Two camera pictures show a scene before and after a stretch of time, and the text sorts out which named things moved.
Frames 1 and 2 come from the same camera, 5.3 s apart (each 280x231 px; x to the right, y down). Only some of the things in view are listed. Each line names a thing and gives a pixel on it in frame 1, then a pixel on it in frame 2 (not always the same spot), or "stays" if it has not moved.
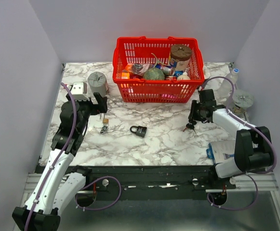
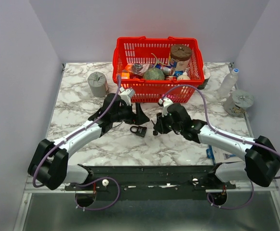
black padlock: [141, 131] stays
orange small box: [125, 75] stays
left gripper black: [100, 108] to [138, 118]
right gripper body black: [196, 111] to [166, 124]
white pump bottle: [184, 76] stays
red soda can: [171, 78] stays
